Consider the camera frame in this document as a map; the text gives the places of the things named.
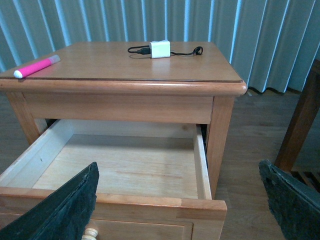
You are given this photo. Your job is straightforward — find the pink marker with clear cap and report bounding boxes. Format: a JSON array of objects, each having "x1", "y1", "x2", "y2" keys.
[{"x1": 13, "y1": 55, "x2": 61, "y2": 79}]

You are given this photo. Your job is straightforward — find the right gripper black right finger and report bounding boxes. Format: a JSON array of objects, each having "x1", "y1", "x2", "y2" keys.
[{"x1": 258, "y1": 159, "x2": 320, "y2": 240}]

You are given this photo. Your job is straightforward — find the black usb cable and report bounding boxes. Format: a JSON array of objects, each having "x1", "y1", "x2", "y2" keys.
[{"x1": 127, "y1": 45, "x2": 204, "y2": 57}]

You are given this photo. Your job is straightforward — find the wooden top drawer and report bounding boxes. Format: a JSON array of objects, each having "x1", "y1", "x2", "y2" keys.
[{"x1": 0, "y1": 119, "x2": 227, "y2": 240}]

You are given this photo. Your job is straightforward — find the dark wooden furniture leg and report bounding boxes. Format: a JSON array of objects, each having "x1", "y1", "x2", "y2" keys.
[{"x1": 274, "y1": 59, "x2": 320, "y2": 192}]

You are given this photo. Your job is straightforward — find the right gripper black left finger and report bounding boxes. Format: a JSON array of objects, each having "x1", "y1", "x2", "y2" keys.
[{"x1": 0, "y1": 162, "x2": 100, "y2": 240}]

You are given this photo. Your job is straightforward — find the wooden nightstand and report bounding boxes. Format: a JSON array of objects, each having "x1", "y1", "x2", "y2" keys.
[{"x1": 0, "y1": 41, "x2": 247, "y2": 194}]

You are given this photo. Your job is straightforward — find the white power adapter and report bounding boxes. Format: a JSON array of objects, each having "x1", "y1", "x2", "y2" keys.
[{"x1": 149, "y1": 40, "x2": 171, "y2": 59}]

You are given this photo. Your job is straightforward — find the round wooden drawer knob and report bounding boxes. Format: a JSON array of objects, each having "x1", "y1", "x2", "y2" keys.
[{"x1": 81, "y1": 227, "x2": 99, "y2": 240}]

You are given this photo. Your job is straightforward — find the grey pleated curtain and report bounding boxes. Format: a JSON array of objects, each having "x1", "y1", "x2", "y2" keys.
[{"x1": 0, "y1": 0, "x2": 320, "y2": 92}]

